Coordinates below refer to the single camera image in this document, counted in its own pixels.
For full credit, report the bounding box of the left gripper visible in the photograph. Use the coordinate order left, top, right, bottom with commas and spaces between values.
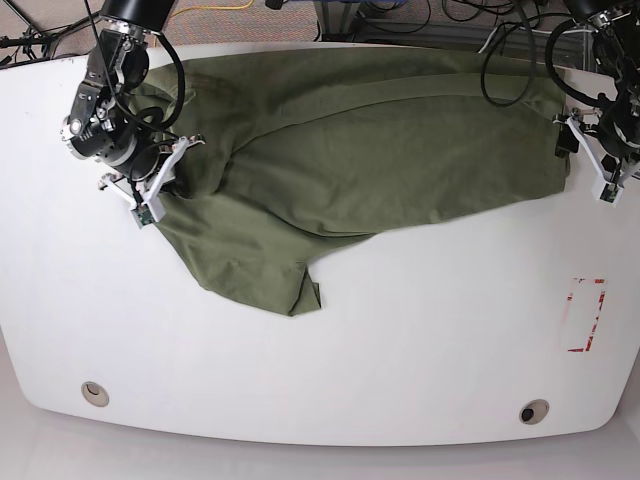
552, 108, 639, 183

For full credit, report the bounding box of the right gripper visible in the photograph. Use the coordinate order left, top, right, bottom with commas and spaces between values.
98, 135, 206, 210

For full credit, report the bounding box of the olive green T-shirt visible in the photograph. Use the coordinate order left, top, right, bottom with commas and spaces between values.
158, 47, 569, 316

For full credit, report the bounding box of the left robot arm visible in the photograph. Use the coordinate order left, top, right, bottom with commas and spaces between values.
544, 1, 639, 192

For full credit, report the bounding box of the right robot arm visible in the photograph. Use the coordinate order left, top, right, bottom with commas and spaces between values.
61, 1, 204, 226

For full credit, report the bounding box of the red tape rectangle marking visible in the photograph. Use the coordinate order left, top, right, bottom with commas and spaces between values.
562, 278, 607, 353

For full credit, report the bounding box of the black tripod stand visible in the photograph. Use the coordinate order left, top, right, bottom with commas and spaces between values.
1, 1, 99, 70

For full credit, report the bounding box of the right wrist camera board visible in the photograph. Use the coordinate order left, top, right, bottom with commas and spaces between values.
131, 198, 166, 229

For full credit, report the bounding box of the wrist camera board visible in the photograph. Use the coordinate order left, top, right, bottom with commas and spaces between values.
592, 177, 624, 206
131, 198, 166, 229

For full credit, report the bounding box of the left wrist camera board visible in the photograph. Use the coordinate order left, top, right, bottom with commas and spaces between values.
592, 177, 624, 206

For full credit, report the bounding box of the white cable on floor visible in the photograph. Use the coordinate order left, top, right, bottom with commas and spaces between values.
477, 25, 501, 55

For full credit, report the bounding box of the yellow cable on floor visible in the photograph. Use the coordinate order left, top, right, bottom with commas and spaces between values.
169, 0, 254, 19

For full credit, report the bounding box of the left table cable grommet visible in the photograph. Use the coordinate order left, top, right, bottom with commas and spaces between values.
81, 382, 109, 408

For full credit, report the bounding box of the table cable grommet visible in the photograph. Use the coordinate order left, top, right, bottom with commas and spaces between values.
519, 399, 550, 425
81, 382, 109, 408

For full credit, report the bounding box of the right table cable grommet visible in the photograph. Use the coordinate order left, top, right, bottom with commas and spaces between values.
519, 399, 550, 425

